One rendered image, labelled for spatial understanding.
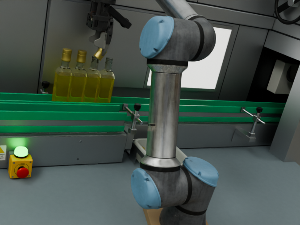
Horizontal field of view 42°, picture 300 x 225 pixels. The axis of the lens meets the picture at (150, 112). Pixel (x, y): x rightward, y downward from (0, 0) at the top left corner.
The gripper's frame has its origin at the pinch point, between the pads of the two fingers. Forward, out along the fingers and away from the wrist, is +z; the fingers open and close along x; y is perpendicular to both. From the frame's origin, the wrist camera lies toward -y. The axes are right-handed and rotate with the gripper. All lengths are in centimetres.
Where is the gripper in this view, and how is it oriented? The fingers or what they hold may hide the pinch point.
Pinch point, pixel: (102, 51)
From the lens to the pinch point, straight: 156.7
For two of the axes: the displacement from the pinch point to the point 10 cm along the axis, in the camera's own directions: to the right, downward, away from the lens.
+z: -2.1, 9.1, 3.5
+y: -8.7, -0.1, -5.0
